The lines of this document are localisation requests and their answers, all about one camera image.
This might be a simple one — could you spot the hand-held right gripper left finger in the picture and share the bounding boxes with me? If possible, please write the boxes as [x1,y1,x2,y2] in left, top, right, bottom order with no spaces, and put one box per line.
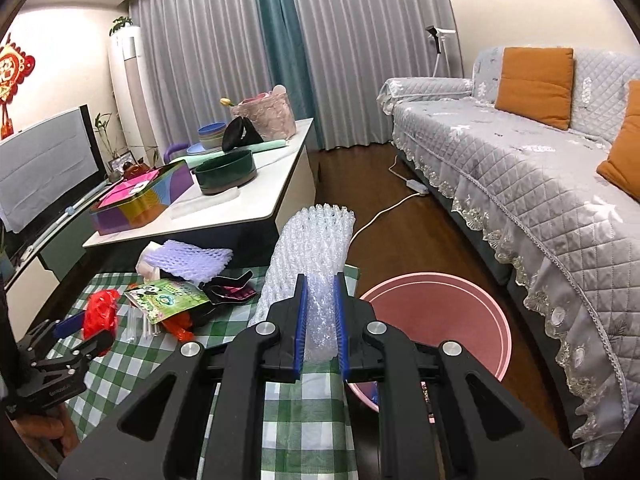
[57,274,311,480]

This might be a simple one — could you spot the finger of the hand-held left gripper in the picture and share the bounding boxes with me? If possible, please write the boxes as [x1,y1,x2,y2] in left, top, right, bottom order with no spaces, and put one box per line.
[72,331,116,360]
[52,314,90,340]

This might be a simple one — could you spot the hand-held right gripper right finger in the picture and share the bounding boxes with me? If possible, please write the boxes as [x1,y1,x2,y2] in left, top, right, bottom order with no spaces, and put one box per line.
[333,273,585,480]

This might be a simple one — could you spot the red mesh net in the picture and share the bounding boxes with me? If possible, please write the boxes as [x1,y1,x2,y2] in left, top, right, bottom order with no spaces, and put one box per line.
[81,288,121,344]
[160,311,197,344]

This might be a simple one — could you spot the clear plastic packet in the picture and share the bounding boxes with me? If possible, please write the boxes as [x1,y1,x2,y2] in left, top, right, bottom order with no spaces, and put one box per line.
[120,304,162,347]

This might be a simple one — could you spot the clear bubble wrap sheet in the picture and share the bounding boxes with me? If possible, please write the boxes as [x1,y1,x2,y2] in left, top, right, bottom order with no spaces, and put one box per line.
[248,203,356,364]

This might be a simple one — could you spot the pink plastic basin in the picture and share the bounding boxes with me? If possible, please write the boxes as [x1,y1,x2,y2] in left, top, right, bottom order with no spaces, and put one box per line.
[345,272,512,413]

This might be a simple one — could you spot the purple foam net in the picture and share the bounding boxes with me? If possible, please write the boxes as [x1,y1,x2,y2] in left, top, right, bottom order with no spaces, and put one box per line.
[149,240,235,285]

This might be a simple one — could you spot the person's left hand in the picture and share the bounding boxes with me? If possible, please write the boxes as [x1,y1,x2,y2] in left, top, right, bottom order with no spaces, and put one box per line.
[7,402,81,463]

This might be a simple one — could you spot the green checkered cloth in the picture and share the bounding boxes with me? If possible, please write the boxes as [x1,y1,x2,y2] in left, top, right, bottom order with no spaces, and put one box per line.
[25,265,362,480]

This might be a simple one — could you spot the green panda print packet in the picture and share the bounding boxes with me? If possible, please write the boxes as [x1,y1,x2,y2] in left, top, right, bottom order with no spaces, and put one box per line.
[124,280,212,325]

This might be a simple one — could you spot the white tissue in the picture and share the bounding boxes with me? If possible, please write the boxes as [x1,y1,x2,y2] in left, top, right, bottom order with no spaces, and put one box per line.
[137,241,167,279]

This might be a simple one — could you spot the colourful tin box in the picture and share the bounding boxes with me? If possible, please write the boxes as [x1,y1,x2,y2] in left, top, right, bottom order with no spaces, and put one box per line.
[89,160,195,237]

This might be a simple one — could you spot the white coffee table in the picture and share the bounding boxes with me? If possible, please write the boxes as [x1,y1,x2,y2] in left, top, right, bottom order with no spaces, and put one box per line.
[82,117,319,272]

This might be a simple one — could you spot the flat screen television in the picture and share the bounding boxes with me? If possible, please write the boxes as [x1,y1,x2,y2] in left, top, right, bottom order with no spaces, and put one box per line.
[0,105,109,234]

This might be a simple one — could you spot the red ornament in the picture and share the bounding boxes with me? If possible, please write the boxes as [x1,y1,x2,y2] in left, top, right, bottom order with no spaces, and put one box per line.
[122,159,152,181]

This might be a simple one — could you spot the dark green round basin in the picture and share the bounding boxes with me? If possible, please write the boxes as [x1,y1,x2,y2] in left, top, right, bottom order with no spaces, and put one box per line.
[192,149,259,196]

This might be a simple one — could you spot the mint green roll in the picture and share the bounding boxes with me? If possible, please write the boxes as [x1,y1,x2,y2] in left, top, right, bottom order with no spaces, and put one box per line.
[170,138,291,169]

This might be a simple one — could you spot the bamboo plant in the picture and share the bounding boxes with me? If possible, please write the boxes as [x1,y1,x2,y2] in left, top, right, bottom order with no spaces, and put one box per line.
[92,111,132,162]

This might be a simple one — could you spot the stack of pastel bowls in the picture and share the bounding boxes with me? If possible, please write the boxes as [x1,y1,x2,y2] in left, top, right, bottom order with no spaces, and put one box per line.
[186,121,234,157]

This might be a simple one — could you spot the pink lace basket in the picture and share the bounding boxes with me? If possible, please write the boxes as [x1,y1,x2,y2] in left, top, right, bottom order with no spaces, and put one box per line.
[230,86,297,142]

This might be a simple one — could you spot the grey quilted sofa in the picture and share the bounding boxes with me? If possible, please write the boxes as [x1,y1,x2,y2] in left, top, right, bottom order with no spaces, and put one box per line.
[377,46,640,467]

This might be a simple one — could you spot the white standing air conditioner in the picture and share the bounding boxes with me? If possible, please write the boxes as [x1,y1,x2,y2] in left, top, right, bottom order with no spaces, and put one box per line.
[107,34,162,162]

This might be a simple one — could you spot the teal curtain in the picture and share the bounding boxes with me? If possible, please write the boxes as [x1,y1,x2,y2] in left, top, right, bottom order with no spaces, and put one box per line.
[249,0,327,147]

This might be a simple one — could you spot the grey curtain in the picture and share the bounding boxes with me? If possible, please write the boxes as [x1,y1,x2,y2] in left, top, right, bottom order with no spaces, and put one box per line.
[128,0,282,162]
[287,0,464,152]

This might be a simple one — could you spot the white floor lamp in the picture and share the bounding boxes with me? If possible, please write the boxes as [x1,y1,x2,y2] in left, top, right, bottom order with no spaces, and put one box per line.
[425,25,457,79]

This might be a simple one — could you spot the orange cushion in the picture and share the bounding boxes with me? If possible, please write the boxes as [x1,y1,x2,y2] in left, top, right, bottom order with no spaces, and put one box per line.
[493,47,575,131]
[595,80,640,202]

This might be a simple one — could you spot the white power cable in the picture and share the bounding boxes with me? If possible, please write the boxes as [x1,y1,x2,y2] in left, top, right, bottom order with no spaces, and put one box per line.
[349,156,417,245]

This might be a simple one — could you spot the purple handle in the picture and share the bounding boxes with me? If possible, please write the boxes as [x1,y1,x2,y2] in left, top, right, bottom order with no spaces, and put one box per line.
[163,142,189,166]

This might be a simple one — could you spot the red knot wall decoration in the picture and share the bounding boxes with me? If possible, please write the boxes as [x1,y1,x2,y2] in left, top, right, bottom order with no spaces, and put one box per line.
[0,34,37,141]

